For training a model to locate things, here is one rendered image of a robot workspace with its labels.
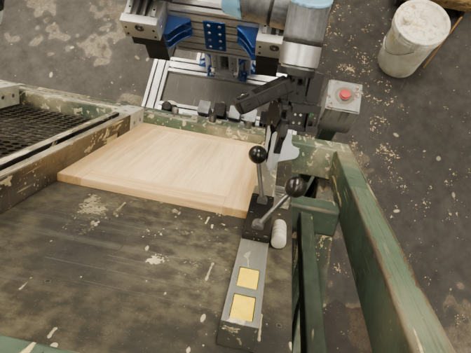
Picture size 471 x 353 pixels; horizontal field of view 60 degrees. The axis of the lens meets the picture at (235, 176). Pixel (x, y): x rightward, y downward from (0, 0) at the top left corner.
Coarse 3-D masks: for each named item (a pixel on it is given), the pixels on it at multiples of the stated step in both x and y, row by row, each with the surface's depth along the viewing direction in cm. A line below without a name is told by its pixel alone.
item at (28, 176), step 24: (96, 120) 117; (120, 120) 122; (48, 144) 93; (72, 144) 96; (96, 144) 109; (0, 168) 77; (24, 168) 79; (48, 168) 87; (0, 192) 73; (24, 192) 80
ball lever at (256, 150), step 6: (252, 150) 82; (258, 150) 82; (264, 150) 82; (252, 156) 82; (258, 156) 81; (264, 156) 82; (258, 162) 82; (258, 168) 84; (258, 174) 84; (258, 180) 85; (258, 198) 86; (264, 198) 86; (264, 204) 85
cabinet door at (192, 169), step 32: (160, 128) 140; (96, 160) 102; (128, 160) 106; (160, 160) 110; (192, 160) 115; (224, 160) 119; (128, 192) 90; (160, 192) 90; (192, 192) 93; (224, 192) 97
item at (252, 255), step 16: (272, 176) 105; (256, 192) 94; (272, 192) 95; (240, 240) 71; (240, 256) 66; (256, 256) 67; (240, 288) 58; (224, 304) 55; (256, 304) 55; (224, 320) 51; (240, 320) 52; (256, 320) 52; (224, 336) 52; (240, 336) 52; (256, 336) 52
